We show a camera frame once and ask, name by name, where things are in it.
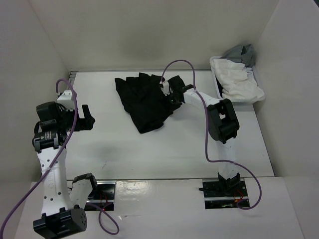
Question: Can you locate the black pleated skirt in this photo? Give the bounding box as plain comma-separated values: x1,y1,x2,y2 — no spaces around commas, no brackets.
115,73,173,134

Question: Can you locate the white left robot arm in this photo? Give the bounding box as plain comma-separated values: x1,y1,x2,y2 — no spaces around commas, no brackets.
32,102,99,239

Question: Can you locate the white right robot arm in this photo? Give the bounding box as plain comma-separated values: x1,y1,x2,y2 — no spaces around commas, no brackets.
159,77,240,196

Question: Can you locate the white perforated plastic basket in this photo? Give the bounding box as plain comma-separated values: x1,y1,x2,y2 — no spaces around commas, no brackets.
209,55,266,105

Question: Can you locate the white skirt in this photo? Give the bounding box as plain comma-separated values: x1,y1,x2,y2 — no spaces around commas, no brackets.
210,59,265,102

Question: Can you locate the grey skirt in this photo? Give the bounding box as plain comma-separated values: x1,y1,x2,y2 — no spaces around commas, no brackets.
221,44,256,67

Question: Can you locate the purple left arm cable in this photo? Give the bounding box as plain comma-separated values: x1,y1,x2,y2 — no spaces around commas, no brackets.
0,79,119,235

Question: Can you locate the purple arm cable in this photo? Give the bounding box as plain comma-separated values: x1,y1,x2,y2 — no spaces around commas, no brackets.
160,59,263,211
0,79,119,235

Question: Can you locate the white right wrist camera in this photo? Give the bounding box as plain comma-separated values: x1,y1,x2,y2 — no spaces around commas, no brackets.
159,81,170,96

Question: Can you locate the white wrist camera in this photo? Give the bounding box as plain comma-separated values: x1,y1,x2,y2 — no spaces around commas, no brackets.
159,81,170,96
57,90,77,111

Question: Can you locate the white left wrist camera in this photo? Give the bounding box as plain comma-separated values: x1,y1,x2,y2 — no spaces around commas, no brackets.
57,90,77,111

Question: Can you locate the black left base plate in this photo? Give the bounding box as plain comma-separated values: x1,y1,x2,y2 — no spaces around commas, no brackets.
67,181,117,212

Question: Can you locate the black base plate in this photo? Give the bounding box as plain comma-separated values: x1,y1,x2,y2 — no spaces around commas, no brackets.
67,181,117,212
198,180,250,209

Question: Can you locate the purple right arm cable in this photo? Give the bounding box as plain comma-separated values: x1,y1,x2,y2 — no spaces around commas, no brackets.
160,59,263,211

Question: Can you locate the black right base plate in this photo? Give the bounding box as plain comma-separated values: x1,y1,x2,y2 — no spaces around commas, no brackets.
198,180,250,209

